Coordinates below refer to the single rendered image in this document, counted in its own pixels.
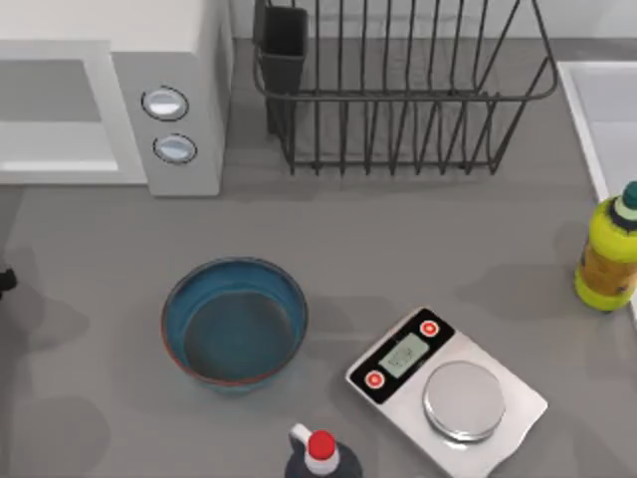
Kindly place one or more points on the dark grey cutlery holder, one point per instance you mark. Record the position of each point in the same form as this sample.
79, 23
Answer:
282, 50

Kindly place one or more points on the round silver microwave knob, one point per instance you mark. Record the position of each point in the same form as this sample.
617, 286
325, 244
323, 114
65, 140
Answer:
164, 103
174, 148

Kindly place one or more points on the dark bottle with red cap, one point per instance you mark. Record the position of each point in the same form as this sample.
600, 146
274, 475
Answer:
321, 455

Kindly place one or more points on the blue bowl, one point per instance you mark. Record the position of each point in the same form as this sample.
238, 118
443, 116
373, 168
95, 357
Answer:
234, 326

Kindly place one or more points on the yellow-green bottle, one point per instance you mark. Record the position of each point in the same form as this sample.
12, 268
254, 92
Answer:
608, 259

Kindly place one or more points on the white sink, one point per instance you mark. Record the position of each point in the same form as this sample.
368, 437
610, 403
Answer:
604, 119

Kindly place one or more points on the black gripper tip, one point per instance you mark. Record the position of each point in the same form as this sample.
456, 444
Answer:
6, 280

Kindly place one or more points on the pale microwave oven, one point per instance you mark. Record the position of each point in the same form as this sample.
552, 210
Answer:
164, 50

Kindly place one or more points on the silver kitchen scale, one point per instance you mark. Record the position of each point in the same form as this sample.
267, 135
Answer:
448, 393

